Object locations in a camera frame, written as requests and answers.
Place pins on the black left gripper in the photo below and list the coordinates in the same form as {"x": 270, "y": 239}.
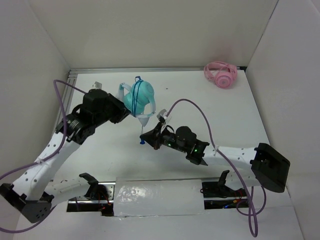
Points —
{"x": 121, "y": 112}

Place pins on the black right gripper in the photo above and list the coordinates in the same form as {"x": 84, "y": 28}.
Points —
{"x": 152, "y": 137}

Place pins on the teal headphones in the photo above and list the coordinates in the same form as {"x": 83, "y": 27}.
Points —
{"x": 139, "y": 99}

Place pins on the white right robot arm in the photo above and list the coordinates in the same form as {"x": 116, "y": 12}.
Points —
{"x": 254, "y": 166}

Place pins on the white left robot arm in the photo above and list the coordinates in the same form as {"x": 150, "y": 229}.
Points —
{"x": 33, "y": 194}

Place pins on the pink headphones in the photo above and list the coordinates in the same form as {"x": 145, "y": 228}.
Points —
{"x": 222, "y": 74}

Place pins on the white taped cover plate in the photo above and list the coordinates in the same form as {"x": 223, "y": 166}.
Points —
{"x": 158, "y": 198}

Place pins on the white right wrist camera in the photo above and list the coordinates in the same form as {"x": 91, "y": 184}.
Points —
{"x": 164, "y": 118}

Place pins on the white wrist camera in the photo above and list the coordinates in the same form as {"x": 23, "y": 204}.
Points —
{"x": 97, "y": 85}
{"x": 164, "y": 118}

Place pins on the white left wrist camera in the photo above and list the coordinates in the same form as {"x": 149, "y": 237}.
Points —
{"x": 97, "y": 85}

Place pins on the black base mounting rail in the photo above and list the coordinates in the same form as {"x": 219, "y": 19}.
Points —
{"x": 216, "y": 196}

